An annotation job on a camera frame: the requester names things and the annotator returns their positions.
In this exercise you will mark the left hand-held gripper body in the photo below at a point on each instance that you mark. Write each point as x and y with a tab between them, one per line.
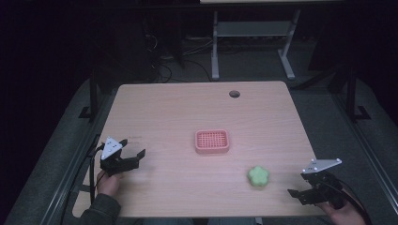
110	148

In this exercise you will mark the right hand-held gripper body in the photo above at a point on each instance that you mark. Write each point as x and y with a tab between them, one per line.
322	179

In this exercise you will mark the green flower-shaped soap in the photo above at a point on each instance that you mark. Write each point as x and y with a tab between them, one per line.
258	176

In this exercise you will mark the pink soap dish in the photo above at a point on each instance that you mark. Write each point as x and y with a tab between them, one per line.
212	141

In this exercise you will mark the person's left hand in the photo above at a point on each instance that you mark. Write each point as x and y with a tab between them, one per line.
108	185

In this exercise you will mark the person's right hand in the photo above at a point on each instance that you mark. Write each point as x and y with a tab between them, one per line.
342	215

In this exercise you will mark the black metal stand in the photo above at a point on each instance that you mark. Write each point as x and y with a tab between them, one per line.
352	93
92	97

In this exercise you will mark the white metal desk frame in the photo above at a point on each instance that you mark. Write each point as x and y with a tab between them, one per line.
253	29

